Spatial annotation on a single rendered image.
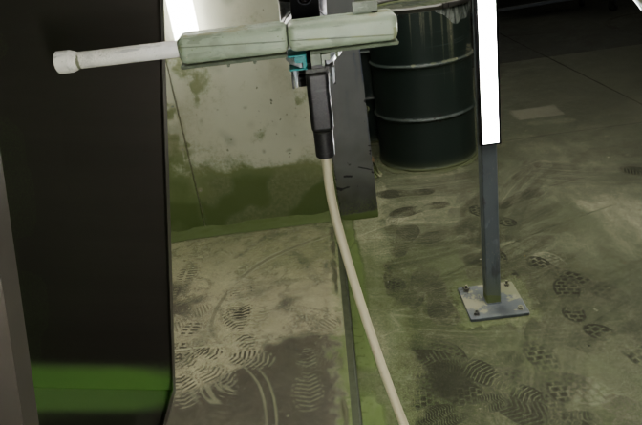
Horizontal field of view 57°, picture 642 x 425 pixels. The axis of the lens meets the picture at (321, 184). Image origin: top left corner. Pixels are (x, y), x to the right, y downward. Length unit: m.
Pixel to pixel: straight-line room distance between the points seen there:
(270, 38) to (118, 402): 0.79
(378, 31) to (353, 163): 1.91
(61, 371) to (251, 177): 1.64
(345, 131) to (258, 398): 1.30
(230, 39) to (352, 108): 1.84
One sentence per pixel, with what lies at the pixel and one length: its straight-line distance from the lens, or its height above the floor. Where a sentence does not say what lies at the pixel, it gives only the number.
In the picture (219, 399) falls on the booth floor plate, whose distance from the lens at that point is 1.91.
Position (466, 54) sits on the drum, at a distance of 3.28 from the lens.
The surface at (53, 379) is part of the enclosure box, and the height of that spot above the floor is 0.53.
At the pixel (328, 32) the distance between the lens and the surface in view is 0.85.
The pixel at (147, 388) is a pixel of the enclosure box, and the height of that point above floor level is 0.47.
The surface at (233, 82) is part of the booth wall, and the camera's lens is 2.65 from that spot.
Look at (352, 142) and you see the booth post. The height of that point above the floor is 0.39.
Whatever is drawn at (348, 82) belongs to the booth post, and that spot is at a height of 0.67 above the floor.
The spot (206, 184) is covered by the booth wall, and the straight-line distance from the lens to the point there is 2.81.
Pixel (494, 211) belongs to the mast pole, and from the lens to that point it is 2.02.
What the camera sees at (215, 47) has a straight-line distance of 0.86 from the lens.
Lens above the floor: 1.26
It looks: 22 degrees down
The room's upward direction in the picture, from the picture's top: 9 degrees counter-clockwise
